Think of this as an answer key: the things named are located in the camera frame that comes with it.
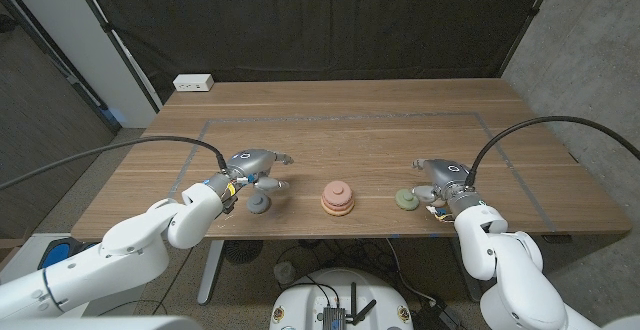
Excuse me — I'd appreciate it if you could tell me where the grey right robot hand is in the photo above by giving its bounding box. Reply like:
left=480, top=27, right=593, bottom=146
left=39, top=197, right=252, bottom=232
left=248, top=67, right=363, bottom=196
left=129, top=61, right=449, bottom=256
left=411, top=158, right=485, bottom=219

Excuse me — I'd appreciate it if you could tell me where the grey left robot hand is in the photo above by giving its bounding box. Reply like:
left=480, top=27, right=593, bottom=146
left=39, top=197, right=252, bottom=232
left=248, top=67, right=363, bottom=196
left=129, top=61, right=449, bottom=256
left=204, top=148, right=295, bottom=215

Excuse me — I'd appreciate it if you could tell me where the green ring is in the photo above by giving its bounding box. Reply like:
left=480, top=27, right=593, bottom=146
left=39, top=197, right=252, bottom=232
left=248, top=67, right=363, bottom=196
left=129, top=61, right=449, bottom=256
left=394, top=188, right=420, bottom=212

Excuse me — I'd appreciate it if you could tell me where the light pink ring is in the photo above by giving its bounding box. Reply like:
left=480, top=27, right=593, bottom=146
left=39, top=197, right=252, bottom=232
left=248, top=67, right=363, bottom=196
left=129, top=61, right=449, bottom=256
left=322, top=180, right=355, bottom=205

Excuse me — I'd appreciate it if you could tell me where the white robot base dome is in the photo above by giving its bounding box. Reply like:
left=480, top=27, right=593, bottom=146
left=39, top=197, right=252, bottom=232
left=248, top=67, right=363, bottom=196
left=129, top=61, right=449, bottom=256
left=268, top=267, right=415, bottom=330

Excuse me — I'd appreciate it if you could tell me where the black round floor fan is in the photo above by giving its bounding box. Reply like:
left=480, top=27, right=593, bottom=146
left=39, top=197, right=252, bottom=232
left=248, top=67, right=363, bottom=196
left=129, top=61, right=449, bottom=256
left=223, top=239, right=264, bottom=265

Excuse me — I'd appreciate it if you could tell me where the white power strip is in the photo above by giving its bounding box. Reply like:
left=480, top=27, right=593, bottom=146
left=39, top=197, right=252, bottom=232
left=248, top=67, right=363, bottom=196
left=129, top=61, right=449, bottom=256
left=172, top=73, right=215, bottom=93

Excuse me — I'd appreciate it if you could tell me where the white table leg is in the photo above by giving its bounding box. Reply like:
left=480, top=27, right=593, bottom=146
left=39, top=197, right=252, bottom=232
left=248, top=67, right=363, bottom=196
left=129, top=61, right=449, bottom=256
left=196, top=239, right=226, bottom=305

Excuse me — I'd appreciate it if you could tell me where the grey round floor object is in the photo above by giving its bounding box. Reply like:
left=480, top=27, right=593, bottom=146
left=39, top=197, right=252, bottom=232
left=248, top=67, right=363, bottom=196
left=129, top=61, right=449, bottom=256
left=273, top=261, right=297, bottom=285

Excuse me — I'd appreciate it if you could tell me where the black power adapter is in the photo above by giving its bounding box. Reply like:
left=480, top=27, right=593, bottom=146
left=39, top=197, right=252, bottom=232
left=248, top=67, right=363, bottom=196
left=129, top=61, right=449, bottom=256
left=414, top=299, right=461, bottom=330

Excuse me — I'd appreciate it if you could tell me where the black backdrop curtain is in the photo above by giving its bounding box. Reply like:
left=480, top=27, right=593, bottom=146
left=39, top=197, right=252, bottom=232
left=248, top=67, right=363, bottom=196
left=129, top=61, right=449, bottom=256
left=77, top=0, right=559, bottom=104

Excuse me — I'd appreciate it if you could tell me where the black backdrop stand pole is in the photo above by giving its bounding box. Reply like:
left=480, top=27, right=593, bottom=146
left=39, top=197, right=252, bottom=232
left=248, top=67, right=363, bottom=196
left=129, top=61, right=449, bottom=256
left=66, top=0, right=162, bottom=114
left=497, top=0, right=561, bottom=79

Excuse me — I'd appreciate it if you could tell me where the radio box with black antennas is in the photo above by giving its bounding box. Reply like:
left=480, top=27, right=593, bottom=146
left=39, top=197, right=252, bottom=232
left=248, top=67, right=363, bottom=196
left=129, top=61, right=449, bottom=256
left=322, top=282, right=379, bottom=330

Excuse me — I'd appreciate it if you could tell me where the blue foot pedal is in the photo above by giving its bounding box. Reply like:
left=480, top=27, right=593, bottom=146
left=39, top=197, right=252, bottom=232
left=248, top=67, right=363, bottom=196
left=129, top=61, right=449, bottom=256
left=38, top=237, right=97, bottom=270

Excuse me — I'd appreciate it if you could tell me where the white robot torso edge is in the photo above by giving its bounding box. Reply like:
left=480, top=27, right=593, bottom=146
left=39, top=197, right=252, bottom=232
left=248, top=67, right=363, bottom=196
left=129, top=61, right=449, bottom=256
left=0, top=315, right=204, bottom=330

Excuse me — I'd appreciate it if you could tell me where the small dark grey ring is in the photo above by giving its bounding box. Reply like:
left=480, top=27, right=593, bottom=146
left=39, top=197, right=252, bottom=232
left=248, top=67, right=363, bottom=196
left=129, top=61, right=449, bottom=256
left=246, top=193, right=272, bottom=215

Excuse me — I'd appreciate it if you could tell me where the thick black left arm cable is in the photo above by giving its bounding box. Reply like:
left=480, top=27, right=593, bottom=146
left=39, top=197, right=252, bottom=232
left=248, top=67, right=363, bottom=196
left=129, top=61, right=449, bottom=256
left=0, top=135, right=229, bottom=191

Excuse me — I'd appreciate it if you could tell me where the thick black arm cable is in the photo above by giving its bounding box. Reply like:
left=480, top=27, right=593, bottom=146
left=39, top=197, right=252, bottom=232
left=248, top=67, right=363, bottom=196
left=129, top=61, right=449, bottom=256
left=0, top=135, right=229, bottom=191
left=464, top=115, right=640, bottom=190

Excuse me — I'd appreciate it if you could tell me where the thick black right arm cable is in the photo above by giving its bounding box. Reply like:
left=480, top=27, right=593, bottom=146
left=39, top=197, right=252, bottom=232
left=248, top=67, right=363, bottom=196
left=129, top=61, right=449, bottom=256
left=464, top=115, right=640, bottom=190

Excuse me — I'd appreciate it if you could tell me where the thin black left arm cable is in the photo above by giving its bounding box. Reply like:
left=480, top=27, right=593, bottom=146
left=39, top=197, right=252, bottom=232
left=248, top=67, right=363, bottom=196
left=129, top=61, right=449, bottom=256
left=151, top=246, right=195, bottom=317

